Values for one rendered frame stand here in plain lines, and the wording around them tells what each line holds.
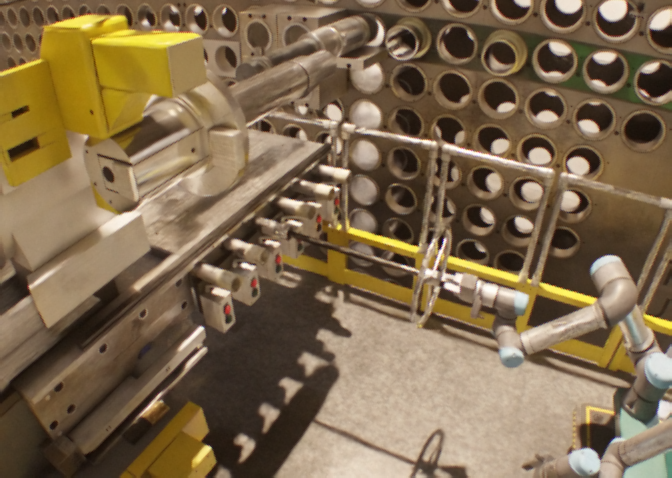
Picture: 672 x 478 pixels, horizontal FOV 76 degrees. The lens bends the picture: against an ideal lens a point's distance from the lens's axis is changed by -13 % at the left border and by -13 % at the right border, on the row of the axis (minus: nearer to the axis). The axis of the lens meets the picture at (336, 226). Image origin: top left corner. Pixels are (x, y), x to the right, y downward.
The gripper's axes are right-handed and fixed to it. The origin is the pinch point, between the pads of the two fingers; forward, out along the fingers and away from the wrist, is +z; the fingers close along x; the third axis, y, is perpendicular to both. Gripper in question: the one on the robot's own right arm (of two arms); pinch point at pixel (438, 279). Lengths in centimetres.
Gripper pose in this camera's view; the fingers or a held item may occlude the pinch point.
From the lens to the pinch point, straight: 172.1
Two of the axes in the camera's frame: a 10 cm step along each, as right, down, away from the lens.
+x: -2.2, -4.9, -8.4
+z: -8.9, -2.6, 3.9
